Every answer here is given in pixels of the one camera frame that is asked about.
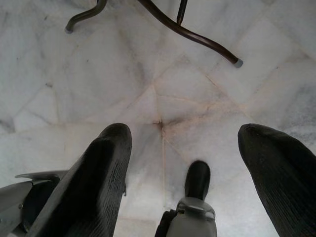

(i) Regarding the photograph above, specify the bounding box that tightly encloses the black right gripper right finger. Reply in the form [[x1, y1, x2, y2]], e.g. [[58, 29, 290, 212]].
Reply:
[[237, 124, 316, 237]]

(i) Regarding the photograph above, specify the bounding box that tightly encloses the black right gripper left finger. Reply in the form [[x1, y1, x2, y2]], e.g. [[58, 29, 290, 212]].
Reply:
[[26, 123, 133, 237]]

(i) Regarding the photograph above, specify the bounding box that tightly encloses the black robot right foot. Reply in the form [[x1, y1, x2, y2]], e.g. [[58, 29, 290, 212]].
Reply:
[[184, 160, 211, 200]]

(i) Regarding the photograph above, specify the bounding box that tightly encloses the brown curved metal furniture leg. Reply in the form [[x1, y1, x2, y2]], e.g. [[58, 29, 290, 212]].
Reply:
[[137, 0, 244, 67], [65, 0, 102, 34]]

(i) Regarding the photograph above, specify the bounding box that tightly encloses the dark straight metal strut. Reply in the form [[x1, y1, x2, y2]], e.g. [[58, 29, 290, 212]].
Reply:
[[176, 0, 188, 26]]

